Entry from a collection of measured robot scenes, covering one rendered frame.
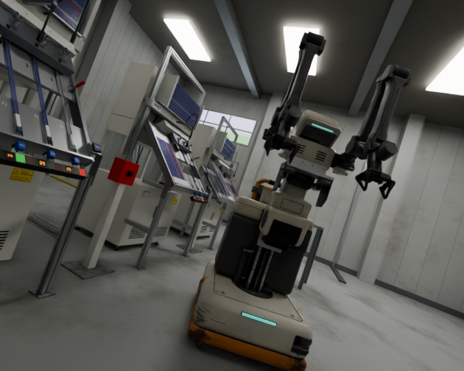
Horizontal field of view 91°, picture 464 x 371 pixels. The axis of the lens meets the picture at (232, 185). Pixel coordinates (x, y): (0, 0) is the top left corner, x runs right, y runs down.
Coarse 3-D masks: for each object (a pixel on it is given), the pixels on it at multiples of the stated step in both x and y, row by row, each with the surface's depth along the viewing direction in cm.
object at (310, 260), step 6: (318, 228) 279; (318, 234) 278; (318, 240) 314; (312, 246) 278; (312, 252) 276; (312, 258) 312; (306, 264) 277; (306, 270) 275; (306, 276) 311; (300, 282) 275; (300, 288) 274
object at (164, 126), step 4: (164, 120) 224; (156, 124) 226; (160, 124) 225; (164, 124) 223; (168, 124) 228; (160, 128) 224; (164, 128) 225; (168, 128) 227; (172, 128) 234; (176, 128) 246; (168, 132) 234; (176, 132) 239; (180, 132) 252; (184, 136) 258; (188, 140) 264
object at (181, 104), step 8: (176, 88) 221; (176, 96) 225; (184, 96) 236; (176, 104) 228; (184, 104) 240; (192, 104) 252; (176, 112) 232; (184, 112) 244; (192, 112) 257; (184, 120) 248; (192, 120) 262; (192, 128) 266
